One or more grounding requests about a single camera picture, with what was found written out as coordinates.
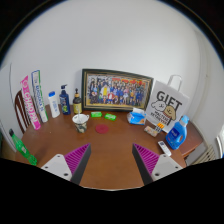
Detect dark blue pump bottle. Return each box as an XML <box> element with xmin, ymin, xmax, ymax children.
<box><xmin>59</xmin><ymin>85</ymin><xmax>71</xmax><ymax>115</ymax></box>

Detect small snack packet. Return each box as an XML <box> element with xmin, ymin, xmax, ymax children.
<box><xmin>144</xmin><ymin>123</ymin><xmax>164</xmax><ymax>137</ymax></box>

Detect red round coaster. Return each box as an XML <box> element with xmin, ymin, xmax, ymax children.
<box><xmin>95</xmin><ymin>124</ymin><xmax>109</xmax><ymax>134</ymax></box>

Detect pink toothpaste box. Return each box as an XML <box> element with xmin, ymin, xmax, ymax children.
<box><xmin>20</xmin><ymin>76</ymin><xmax>41</xmax><ymax>130</ymax></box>

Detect blue detergent bottle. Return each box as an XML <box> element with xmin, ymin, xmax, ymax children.
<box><xmin>166</xmin><ymin>115</ymin><xmax>189</xmax><ymax>150</ymax></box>

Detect green soap box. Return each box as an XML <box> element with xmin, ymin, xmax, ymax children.
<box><xmin>91</xmin><ymin>111</ymin><xmax>102</xmax><ymax>117</ymax></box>
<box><xmin>104</xmin><ymin>113</ymin><xmax>116</xmax><ymax>121</ymax></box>

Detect wooden chair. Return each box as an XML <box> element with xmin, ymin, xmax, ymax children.
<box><xmin>14</xmin><ymin>91</ymin><xmax>31</xmax><ymax>133</ymax></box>

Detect white lotion bottle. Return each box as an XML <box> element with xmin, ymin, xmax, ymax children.
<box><xmin>48</xmin><ymin>91</ymin><xmax>60</xmax><ymax>118</ymax></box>

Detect patterned cup with spoon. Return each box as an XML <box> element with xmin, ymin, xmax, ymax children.
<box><xmin>72</xmin><ymin>114</ymin><xmax>89</xmax><ymax>133</ymax></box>

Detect green plastic bottle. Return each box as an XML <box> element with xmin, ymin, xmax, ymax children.
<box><xmin>9</xmin><ymin>129</ymin><xmax>37</xmax><ymax>166</ymax></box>

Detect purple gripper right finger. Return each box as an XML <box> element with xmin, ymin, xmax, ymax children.
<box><xmin>132</xmin><ymin>143</ymin><xmax>182</xmax><ymax>185</ymax></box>

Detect green white toothpaste box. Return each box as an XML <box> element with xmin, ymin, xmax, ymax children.
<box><xmin>31</xmin><ymin>70</ymin><xmax>48</xmax><ymax>123</ymax></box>

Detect dark amber pump bottle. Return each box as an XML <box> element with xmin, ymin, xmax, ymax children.
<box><xmin>73</xmin><ymin>89</ymin><xmax>82</xmax><ymax>114</ymax></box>

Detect white gift paper bag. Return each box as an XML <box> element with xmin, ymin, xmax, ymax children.
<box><xmin>146</xmin><ymin>75</ymin><xmax>189</xmax><ymax>133</ymax></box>

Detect white remote control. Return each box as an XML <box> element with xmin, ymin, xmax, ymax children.
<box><xmin>158</xmin><ymin>141</ymin><xmax>172</xmax><ymax>156</ymax></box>

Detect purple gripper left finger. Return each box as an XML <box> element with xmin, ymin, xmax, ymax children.
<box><xmin>42</xmin><ymin>144</ymin><xmax>91</xmax><ymax>185</ymax></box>

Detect blue tissue pack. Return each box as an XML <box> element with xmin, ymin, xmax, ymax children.
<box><xmin>127</xmin><ymin>108</ymin><xmax>146</xmax><ymax>125</ymax></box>

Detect green soap box right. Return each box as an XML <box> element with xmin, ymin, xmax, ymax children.
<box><xmin>104</xmin><ymin>113</ymin><xmax>116</xmax><ymax>121</ymax></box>

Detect green soap box left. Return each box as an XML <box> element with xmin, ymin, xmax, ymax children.
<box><xmin>91</xmin><ymin>111</ymin><xmax>102</xmax><ymax>117</ymax></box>

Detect framed group photo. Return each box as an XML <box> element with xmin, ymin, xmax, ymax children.
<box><xmin>82</xmin><ymin>69</ymin><xmax>154</xmax><ymax>111</ymax></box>

